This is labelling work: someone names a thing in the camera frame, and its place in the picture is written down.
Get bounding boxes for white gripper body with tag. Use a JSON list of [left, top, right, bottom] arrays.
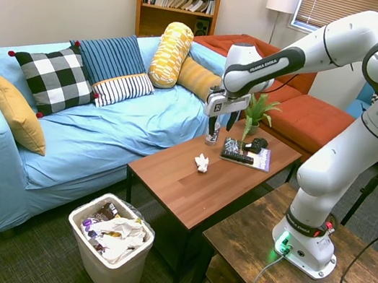
[[202, 85, 252, 125]]

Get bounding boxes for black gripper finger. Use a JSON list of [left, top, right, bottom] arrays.
[[226, 107, 242, 133], [206, 114, 221, 139]]

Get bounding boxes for white tissue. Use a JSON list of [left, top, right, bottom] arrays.
[[192, 152, 211, 174]]

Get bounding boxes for crumpled white paper trash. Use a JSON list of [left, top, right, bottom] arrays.
[[86, 211, 150, 269]]

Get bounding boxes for white plastic trash bin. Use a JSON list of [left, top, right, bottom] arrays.
[[56, 186, 162, 283]]

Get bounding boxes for clear plastic water bottle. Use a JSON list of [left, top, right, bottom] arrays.
[[203, 117, 224, 149]]

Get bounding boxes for small potted green plant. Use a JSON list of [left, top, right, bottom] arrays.
[[238, 90, 286, 149]]

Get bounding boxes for black patterned book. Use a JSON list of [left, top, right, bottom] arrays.
[[219, 135, 259, 167]]

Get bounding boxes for black game controller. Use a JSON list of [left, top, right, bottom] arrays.
[[242, 134, 270, 155]]

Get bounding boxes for orange striped bolster pillow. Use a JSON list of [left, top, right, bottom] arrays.
[[174, 54, 226, 104]]

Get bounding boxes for purple cover magazine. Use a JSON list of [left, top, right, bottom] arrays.
[[217, 140, 275, 174]]

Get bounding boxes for wooden coffee table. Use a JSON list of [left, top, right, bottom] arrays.
[[108, 99, 307, 283]]

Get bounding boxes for yellow patterned bolster pillow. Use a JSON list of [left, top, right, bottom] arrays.
[[146, 18, 197, 93]]

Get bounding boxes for orange sofa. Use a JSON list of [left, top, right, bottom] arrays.
[[175, 25, 368, 170]]

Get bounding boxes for black speaker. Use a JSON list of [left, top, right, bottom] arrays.
[[193, 17, 211, 38]]

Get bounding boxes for wooden bookshelf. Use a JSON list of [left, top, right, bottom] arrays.
[[124, 0, 225, 51]]

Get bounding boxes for white navy striped pillow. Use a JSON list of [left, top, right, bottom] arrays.
[[87, 64, 158, 118]]

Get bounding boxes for light blue covered sofa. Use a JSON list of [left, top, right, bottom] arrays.
[[0, 7, 250, 271]]

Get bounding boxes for blue striped pillow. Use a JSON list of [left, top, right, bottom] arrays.
[[62, 24, 153, 94]]

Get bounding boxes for brown wrapper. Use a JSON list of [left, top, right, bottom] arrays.
[[94, 200, 123, 225]]

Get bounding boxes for purple wrapper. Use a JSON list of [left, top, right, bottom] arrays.
[[80, 216, 98, 236]]

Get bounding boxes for black white checkered pillow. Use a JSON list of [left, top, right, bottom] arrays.
[[0, 35, 107, 129]]

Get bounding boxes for mustard yellow pillow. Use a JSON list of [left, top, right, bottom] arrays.
[[0, 73, 58, 157]]

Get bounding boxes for black camera stand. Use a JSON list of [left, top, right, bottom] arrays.
[[339, 141, 378, 232]]

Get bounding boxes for grey cable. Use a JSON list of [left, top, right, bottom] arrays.
[[251, 247, 287, 283]]

